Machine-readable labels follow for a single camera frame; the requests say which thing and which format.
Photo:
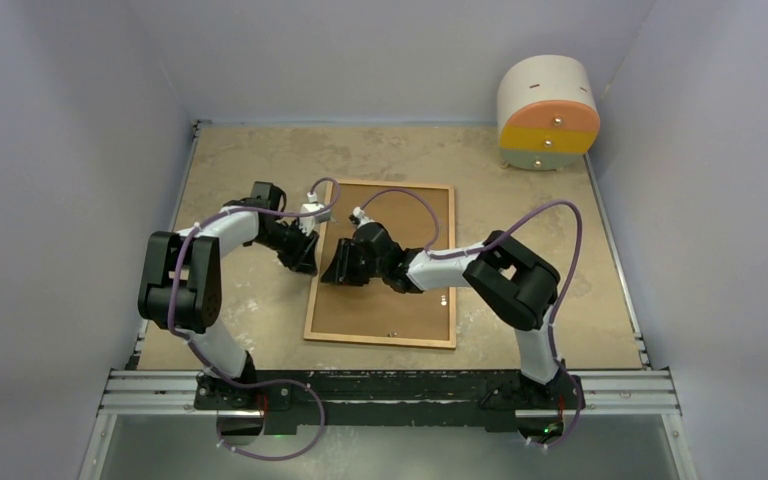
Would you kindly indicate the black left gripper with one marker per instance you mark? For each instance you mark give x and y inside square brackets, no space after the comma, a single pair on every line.
[302,258]

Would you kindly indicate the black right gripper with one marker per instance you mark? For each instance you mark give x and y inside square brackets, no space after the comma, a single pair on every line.
[340,272]

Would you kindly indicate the wooden picture frame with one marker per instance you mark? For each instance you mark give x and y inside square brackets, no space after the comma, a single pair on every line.
[450,265]

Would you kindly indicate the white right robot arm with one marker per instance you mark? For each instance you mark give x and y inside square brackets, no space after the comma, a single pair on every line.
[518,285]

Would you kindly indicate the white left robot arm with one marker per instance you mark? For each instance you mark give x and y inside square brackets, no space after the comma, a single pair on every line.
[181,283]

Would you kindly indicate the round pastel drawer cabinet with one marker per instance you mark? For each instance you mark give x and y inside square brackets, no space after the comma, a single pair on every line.
[547,117]

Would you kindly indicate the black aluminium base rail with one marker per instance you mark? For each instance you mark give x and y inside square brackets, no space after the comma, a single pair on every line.
[494,400]

